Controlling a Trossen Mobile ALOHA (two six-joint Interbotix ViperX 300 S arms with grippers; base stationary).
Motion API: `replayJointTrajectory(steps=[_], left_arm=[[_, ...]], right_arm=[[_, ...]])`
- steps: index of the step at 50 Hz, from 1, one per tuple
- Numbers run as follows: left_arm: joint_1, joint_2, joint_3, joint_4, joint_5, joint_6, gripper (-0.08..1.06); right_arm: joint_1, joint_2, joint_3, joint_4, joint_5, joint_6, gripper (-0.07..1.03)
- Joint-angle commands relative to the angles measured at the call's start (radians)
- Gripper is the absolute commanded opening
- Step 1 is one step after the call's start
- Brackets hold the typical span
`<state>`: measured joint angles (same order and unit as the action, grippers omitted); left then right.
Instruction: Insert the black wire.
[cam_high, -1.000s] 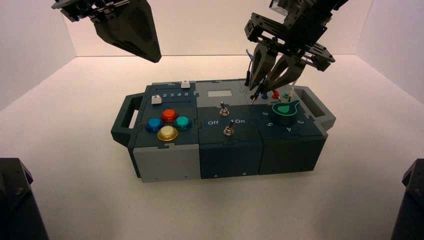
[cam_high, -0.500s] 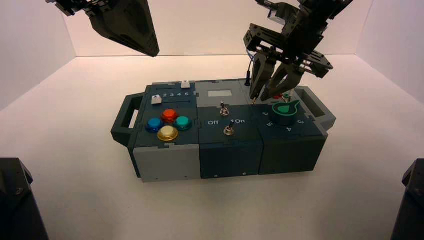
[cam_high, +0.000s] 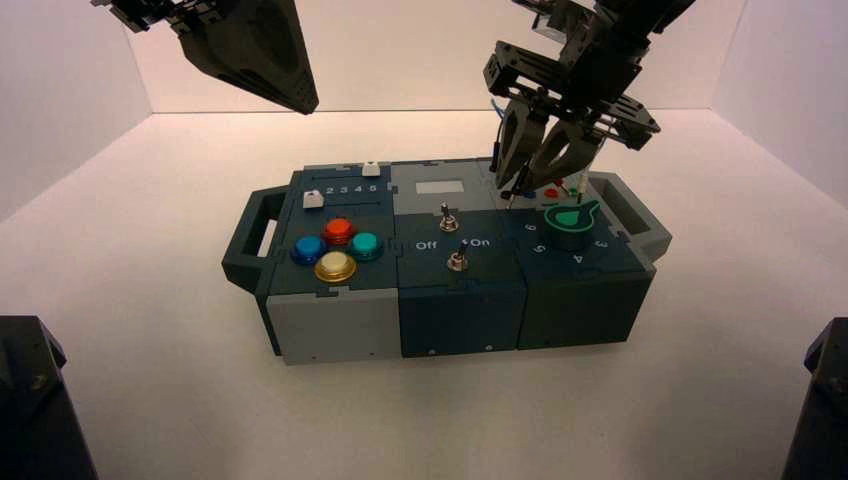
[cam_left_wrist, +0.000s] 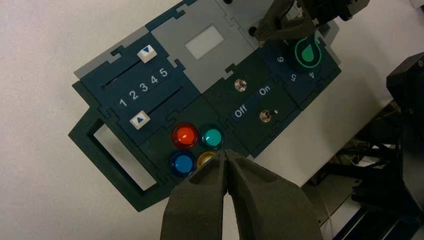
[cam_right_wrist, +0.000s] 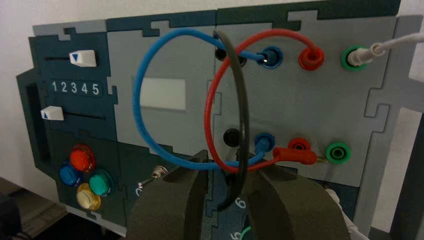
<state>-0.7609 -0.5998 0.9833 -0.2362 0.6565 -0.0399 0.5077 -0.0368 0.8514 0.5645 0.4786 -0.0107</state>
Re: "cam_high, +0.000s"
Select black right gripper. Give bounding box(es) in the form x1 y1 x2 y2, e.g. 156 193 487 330
483 13 661 191

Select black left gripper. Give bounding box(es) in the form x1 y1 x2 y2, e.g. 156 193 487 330
91 0 321 116

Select black jumper wire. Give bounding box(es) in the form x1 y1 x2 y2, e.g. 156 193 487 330
489 140 532 211

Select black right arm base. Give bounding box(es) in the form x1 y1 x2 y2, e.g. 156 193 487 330
781 317 848 480

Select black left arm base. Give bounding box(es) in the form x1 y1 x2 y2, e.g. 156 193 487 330
0 315 100 480

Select green rotary knob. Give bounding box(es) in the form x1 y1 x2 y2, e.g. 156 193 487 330
542 199 603 252

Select dark teal grey task box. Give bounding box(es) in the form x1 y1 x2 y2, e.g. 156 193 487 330
221 156 674 367

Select red push button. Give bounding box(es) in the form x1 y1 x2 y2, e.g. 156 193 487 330
321 217 357 247

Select blue push button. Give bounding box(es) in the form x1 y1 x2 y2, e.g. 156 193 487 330
290 235 328 267

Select teal push button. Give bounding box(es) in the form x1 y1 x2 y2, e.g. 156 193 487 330
347 231 385 262

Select yellow push button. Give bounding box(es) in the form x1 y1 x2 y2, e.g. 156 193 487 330
313 250 358 285

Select white jumper wire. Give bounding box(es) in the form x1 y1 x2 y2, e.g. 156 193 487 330
576 150 601 205

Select blue jumper wire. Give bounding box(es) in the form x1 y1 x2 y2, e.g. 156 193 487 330
490 99 537 201

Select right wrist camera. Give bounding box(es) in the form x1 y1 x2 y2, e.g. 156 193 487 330
512 0 579 42

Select grey box handle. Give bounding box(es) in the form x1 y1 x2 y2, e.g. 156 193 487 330
588 171 674 264

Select dark teal box handle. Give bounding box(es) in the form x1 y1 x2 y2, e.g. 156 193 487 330
221 186 291 295

